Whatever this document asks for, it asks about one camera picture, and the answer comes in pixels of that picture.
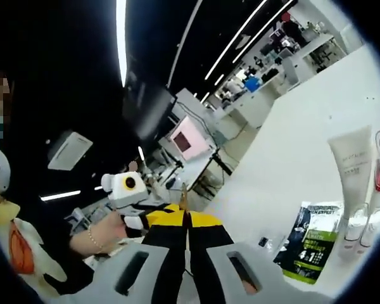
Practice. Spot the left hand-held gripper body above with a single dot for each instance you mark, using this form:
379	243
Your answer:
126	190

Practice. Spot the thin ceiling light strip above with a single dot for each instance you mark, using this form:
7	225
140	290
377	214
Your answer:
234	41
263	31

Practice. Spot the small white skincare bottle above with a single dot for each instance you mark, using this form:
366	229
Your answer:
351	234
373	231

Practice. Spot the person's left hand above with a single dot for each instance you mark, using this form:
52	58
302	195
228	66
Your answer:
116	226

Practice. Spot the pink screen monitor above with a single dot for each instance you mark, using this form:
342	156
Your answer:
190	139

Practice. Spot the gold skincare sachet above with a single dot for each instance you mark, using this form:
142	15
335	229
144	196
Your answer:
183	199

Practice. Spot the desk with black legs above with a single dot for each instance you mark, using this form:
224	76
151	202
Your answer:
196	164

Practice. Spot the wide ceiling light strip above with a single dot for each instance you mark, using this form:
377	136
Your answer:
121	41

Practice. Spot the black green skincare sachet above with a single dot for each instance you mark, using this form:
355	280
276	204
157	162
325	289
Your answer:
307	250

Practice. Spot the white office desk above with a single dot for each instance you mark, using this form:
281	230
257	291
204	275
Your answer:
320	44

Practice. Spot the black wall screen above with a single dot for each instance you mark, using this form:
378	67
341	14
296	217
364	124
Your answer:
149	111

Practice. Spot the blue bin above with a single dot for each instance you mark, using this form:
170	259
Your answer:
253	85

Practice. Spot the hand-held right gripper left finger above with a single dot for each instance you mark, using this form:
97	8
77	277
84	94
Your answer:
164	253

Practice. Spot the white ceiling unit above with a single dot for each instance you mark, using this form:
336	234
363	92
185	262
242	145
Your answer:
69	150

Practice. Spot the white office counter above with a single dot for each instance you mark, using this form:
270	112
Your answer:
250	107

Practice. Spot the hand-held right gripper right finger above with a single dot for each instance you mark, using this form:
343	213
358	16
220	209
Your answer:
209	253

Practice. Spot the white skincare tube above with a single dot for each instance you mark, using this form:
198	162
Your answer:
351	158

